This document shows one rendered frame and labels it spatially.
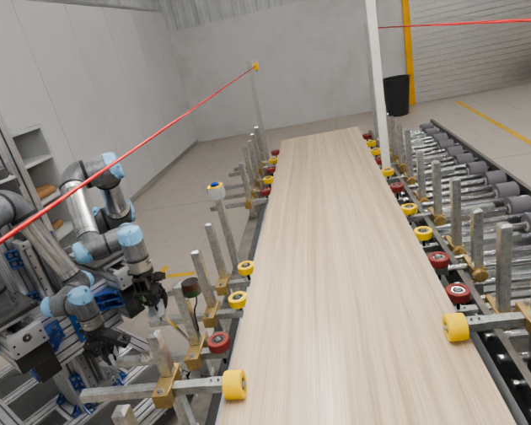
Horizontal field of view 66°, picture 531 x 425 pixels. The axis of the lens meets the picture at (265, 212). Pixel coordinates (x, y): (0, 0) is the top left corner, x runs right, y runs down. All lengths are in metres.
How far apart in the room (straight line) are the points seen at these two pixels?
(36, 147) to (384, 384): 4.08
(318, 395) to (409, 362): 0.29
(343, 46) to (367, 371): 8.20
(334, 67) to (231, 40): 2.23
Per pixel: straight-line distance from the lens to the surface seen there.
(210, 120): 9.64
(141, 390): 1.39
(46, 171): 4.74
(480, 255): 1.78
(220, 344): 1.51
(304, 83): 9.18
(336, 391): 1.27
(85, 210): 1.60
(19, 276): 2.21
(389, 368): 1.32
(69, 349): 2.18
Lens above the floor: 1.83
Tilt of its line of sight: 22 degrees down
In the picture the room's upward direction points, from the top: 13 degrees counter-clockwise
